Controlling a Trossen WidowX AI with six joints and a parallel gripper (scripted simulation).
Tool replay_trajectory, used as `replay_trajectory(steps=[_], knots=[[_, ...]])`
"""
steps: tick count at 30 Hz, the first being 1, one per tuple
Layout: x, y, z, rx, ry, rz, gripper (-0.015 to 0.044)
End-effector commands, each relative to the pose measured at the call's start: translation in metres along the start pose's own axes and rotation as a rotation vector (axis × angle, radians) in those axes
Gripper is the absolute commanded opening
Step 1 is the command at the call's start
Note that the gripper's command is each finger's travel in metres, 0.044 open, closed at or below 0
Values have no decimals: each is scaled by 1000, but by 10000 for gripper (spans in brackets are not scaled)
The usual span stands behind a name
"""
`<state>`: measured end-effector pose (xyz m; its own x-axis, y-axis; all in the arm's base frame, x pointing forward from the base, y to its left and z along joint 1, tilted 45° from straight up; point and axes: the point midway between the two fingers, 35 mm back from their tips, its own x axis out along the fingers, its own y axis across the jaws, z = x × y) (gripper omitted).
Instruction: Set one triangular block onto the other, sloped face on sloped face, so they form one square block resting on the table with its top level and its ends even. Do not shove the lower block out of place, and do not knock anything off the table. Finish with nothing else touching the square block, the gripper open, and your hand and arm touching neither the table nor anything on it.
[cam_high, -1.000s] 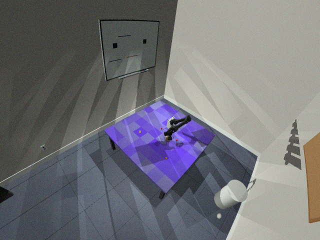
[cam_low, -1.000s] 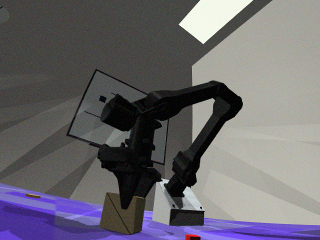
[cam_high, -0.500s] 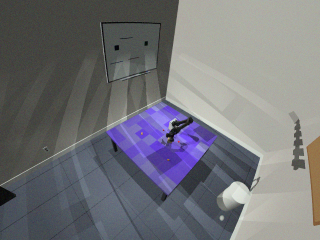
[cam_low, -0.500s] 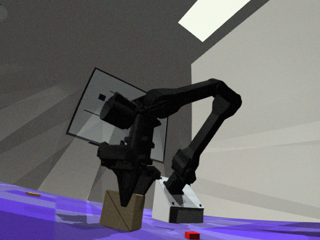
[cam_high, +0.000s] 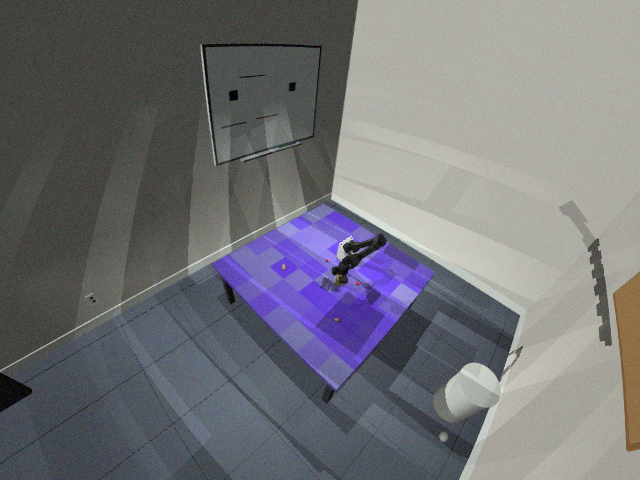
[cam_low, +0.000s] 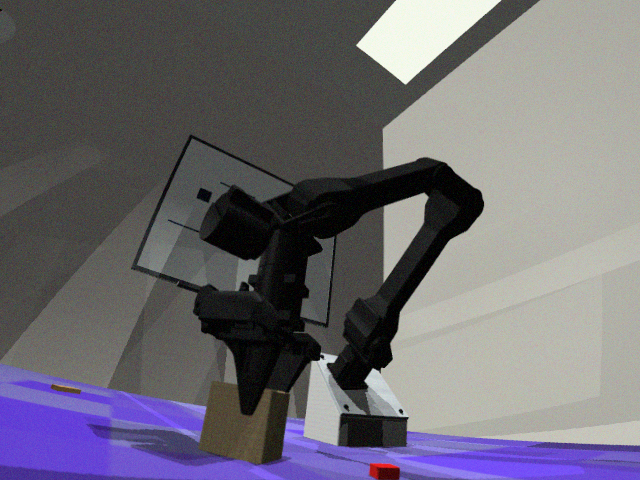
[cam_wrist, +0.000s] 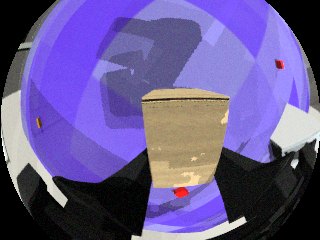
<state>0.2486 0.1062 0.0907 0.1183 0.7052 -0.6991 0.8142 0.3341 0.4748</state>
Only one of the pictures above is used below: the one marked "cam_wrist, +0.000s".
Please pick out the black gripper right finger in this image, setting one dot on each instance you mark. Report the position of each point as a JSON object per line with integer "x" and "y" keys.
{"x": 243, "y": 181}

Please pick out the red block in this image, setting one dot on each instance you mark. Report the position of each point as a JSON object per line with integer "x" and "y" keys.
{"x": 180, "y": 192}

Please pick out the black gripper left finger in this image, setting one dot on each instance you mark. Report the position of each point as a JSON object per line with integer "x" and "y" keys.
{"x": 123, "y": 197}

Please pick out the tan triangular block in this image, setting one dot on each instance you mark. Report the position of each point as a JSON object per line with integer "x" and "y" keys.
{"x": 184, "y": 140}
{"x": 182, "y": 94}

